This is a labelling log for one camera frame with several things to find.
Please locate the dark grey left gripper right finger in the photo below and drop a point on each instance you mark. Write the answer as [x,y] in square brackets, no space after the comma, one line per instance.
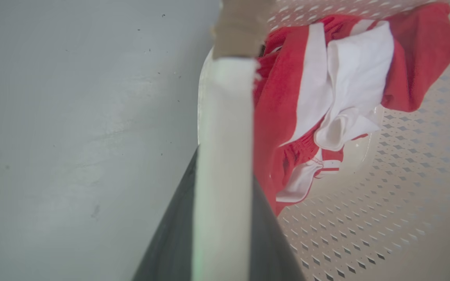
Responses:
[270,249]

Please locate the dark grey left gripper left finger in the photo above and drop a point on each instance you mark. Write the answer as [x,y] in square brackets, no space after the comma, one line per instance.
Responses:
[174,242]

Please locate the white perforated plastic laundry basket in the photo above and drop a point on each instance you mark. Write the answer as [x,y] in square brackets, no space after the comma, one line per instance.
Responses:
[397,203]

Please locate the red and white garment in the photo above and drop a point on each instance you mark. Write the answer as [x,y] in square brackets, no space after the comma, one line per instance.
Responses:
[283,97]

